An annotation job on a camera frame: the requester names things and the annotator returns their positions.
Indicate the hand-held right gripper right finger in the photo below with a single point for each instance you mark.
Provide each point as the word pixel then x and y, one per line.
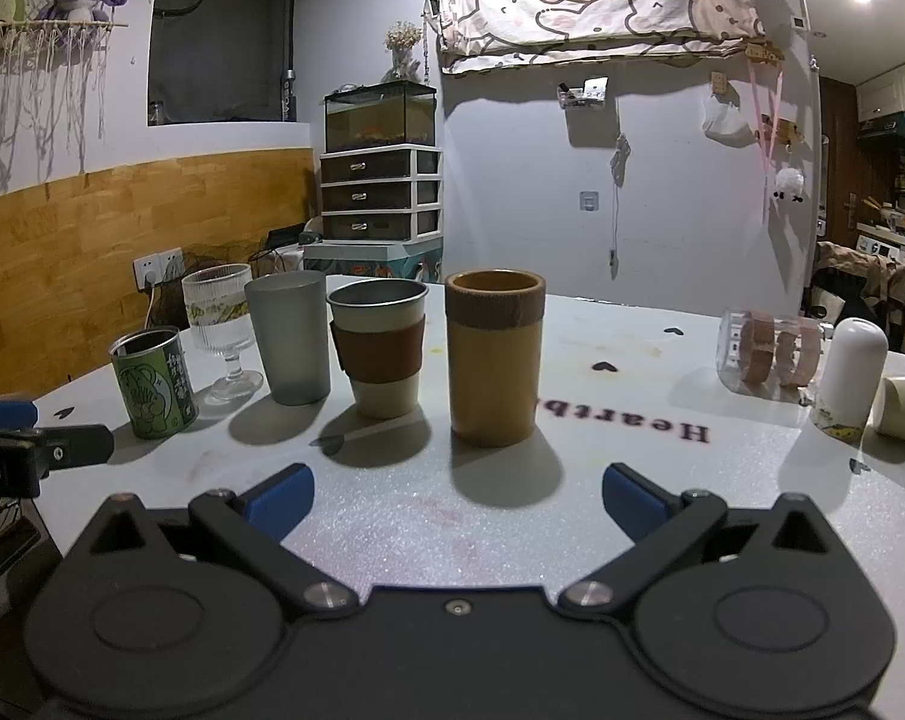
pixel 632 501

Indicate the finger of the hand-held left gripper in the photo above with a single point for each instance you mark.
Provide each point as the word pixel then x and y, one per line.
pixel 2 414
pixel 77 444

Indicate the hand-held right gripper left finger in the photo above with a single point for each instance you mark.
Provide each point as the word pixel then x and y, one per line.
pixel 280 501

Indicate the clear cup with pink pattern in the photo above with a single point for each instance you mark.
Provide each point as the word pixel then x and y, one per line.
pixel 767 349

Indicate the grey frosted cup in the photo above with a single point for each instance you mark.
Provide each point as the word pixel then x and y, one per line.
pixel 287 337

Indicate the cream cup with brown sleeve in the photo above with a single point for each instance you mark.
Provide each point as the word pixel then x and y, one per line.
pixel 379 349

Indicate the tall wooden cup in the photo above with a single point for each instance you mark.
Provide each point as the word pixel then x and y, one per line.
pixel 493 360

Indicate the white heart print table cover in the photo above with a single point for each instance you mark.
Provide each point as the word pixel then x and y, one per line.
pixel 632 420

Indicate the green printed tin can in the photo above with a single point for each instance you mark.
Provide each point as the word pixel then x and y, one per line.
pixel 154 384

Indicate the ribbed glass goblet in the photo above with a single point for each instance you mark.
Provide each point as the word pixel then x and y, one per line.
pixel 220 330

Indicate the white rounded bottle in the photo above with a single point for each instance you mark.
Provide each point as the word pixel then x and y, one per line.
pixel 849 375

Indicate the colourful printed box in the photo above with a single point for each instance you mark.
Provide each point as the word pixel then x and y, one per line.
pixel 370 261

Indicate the chair with draped clothing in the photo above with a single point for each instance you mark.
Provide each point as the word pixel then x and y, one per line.
pixel 861 285

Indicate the white three drawer unit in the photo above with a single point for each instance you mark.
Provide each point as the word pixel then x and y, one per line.
pixel 381 195

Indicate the white plush sheep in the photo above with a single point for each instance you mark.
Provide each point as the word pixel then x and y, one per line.
pixel 787 184

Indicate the white washing machine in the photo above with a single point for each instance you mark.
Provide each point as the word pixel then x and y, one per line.
pixel 898 259

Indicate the white plastic bag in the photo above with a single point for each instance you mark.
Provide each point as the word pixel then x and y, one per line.
pixel 722 121

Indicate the glass fish tank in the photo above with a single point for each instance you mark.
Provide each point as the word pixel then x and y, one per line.
pixel 381 116

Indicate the purple plush toy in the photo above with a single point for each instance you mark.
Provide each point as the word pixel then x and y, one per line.
pixel 77 0

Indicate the dark window curtain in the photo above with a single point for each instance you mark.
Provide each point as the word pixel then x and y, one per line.
pixel 220 34

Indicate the dried flower bouquet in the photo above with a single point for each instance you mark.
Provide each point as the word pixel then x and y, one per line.
pixel 403 45

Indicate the cartoon printed blanket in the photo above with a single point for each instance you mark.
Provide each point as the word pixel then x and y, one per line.
pixel 602 4

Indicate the white wall socket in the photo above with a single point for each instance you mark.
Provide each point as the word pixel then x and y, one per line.
pixel 157 268

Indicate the white wall hook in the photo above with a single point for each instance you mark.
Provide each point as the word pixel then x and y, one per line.
pixel 588 199

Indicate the macrame wall hanging shelf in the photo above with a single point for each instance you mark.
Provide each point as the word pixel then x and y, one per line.
pixel 40 82

